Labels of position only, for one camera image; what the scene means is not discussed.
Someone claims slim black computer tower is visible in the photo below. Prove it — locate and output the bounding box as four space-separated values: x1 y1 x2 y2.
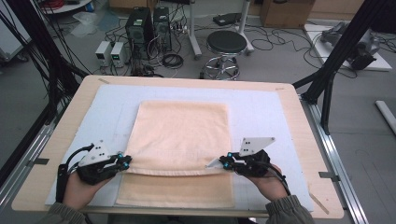
152 7 173 52

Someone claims white power supply unit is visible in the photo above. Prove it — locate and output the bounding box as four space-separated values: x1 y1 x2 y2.
110 41 127 69
94 40 112 67

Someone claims round white table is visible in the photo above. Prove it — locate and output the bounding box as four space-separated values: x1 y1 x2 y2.
39 0 94 15

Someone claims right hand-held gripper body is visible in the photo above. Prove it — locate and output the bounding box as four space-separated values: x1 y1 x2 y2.
233 136 282 179

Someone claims black round stool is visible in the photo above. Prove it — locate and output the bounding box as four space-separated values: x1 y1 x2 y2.
200 30 255 81

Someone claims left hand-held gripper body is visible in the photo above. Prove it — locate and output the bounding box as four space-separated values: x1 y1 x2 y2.
76 139 120 187

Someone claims large black computer tower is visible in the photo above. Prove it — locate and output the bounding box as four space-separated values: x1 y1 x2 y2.
125 7 155 61

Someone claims white pipe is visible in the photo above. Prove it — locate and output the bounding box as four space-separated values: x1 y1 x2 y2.
375 100 396 136

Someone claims white foam mat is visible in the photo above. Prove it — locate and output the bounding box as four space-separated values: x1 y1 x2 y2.
45 83 315 215

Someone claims coiled black cable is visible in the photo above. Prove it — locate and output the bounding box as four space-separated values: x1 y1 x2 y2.
161 52 185 70

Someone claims cardboard box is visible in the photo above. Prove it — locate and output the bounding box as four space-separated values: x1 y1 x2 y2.
260 0 316 30

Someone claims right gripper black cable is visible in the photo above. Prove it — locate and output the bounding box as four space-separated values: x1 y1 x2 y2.
264 161 292 197

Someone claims flat black device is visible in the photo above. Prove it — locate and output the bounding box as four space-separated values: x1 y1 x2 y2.
212 12 243 27

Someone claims person's right hand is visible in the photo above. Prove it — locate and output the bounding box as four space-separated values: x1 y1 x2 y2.
245 163 290 203

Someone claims aluminium rail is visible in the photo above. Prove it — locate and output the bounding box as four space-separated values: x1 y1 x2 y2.
0 122 62 214
299 94 371 224

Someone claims cream terry towel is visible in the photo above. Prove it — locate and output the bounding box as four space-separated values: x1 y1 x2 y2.
115 99 235 209

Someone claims metal table clamp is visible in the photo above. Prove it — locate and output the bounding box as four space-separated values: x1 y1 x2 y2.
318 171 341 183
25 157 50 168

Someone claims black cable-covered frame stand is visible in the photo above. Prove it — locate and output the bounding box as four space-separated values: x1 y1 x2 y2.
0 0 90 125

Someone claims person's left hand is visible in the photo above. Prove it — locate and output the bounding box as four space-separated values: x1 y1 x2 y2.
63 170 110 210

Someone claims clear plastic bag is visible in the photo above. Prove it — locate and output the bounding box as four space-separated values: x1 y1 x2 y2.
69 11 101 39

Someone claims white floor board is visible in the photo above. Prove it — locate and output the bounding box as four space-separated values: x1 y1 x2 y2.
304 22 393 72

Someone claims white table leg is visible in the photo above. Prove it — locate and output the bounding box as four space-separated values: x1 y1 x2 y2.
235 0 255 56
186 0 204 61

